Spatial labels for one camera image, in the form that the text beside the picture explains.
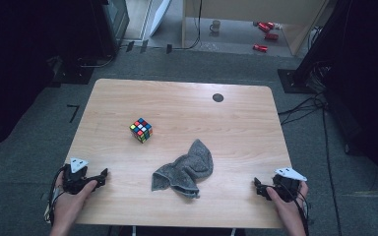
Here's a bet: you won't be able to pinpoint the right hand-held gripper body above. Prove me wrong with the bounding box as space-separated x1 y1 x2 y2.
265 167 308 203

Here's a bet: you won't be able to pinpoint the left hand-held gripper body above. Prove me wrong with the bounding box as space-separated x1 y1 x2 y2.
62 157 96 195

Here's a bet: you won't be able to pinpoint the multicoloured puzzle cube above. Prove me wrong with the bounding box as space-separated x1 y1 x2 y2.
129 117 154 145

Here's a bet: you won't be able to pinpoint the grey terry cloth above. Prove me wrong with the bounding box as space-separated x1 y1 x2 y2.
151 139 215 200

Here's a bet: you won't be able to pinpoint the person's right hand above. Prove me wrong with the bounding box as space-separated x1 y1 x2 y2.
265 181 309 227

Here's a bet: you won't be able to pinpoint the black tape corner mark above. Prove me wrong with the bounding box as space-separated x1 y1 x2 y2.
66 103 81 124

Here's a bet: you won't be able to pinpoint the black floor plate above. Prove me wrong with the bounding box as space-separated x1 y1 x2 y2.
47 55 95 87

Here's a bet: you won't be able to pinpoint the dark curtain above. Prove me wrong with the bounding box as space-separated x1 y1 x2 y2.
323 0 378 198
0 0 107 156

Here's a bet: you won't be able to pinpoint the dark monitor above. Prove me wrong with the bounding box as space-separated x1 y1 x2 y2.
90 0 131 59

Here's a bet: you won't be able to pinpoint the white board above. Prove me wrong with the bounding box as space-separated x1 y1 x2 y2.
149 0 172 38

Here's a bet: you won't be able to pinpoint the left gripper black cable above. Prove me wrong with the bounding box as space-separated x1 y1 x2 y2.
43 166 67 226

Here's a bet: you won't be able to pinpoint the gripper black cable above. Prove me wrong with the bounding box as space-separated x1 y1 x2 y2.
286 183 313 236
43 166 67 226

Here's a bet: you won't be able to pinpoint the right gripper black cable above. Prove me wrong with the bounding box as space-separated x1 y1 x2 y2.
286 183 313 236

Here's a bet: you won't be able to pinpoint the long black floor cable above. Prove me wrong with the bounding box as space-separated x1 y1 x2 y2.
321 104 343 236

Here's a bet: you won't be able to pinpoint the black floor cables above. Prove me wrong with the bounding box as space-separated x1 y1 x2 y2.
278 92 327 126

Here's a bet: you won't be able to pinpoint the black stand with base plate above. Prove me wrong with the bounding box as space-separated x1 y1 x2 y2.
277 0 353 95

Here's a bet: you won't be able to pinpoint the looped black cable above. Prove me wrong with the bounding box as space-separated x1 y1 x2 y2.
76 53 116 69

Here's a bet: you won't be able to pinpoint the hanging black cable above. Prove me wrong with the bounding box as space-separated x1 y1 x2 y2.
171 0 204 51

